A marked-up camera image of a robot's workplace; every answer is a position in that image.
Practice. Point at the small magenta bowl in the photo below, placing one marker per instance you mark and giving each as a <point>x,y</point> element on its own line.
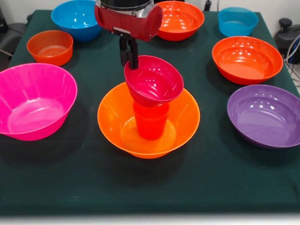
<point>154,82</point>

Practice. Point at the black cylindrical plug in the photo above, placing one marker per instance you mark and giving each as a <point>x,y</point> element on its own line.
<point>208,5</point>

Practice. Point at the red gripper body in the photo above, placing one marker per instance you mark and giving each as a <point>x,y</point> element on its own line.
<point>126,24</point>

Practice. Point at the large blue bowl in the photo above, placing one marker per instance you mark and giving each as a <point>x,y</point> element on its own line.
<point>72,18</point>

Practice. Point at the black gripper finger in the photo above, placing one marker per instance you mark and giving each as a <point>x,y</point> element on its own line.
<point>123,52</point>
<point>133,55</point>

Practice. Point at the wide purple bowl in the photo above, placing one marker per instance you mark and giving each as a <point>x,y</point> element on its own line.
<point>262,117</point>

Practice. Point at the large yellow-orange bowl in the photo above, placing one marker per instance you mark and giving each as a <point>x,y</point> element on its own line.
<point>112,122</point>

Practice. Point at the small light blue bowl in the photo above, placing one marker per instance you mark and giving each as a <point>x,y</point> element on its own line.
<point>236,29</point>

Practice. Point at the grey office chair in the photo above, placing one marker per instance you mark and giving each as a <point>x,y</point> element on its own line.
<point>14,32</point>

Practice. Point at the dark green tablecloth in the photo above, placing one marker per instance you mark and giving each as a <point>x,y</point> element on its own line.
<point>150,182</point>

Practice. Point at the large pink bowl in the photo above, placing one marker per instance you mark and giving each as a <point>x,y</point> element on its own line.
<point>35,114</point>

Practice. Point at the wide red-orange bowl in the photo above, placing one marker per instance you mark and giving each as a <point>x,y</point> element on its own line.
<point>180,23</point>
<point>246,61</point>

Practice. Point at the black office chair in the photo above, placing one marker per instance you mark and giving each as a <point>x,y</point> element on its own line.
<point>288,35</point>

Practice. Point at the small orange bowl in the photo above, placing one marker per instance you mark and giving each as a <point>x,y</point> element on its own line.
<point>51,56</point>

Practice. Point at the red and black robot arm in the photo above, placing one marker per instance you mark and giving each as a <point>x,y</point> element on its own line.
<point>124,4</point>

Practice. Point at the orange cup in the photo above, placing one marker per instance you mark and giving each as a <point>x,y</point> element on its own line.
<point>151,126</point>

